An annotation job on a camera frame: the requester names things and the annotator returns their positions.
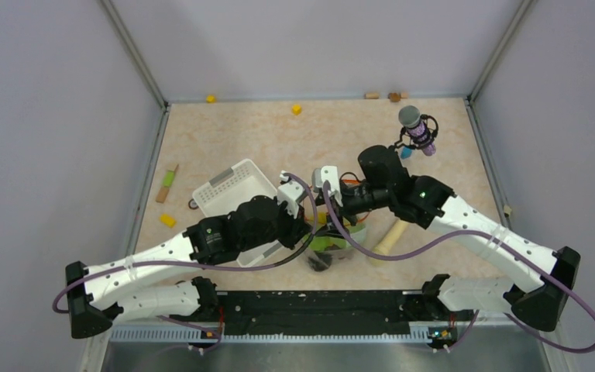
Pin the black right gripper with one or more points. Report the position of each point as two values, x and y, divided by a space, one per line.
352 218

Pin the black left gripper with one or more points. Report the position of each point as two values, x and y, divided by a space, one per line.
297 228

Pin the pale green cabbage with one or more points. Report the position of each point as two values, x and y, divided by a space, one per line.
358 233

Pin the green pepper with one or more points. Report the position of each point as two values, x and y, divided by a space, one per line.
325 243

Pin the clear zip bag orange zipper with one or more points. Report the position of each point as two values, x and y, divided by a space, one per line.
325 227

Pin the white plastic basket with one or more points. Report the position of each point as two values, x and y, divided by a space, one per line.
236 205

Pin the microphone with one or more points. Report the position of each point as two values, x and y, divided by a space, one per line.
419 131

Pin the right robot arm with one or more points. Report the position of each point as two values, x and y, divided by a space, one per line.
536 281

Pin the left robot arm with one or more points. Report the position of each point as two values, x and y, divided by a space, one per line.
100 296

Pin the blue toy block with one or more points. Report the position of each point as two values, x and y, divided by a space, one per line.
406 153

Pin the yellow block left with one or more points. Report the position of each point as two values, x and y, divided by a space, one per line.
168 220

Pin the green and wood stick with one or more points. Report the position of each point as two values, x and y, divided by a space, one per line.
166 183

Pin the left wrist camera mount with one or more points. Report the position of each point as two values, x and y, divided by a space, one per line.
290 194

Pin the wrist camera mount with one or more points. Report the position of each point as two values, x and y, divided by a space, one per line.
290 194
325 180

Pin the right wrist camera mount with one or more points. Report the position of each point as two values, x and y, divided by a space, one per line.
325 180

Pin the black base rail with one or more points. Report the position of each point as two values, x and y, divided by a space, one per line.
318 313

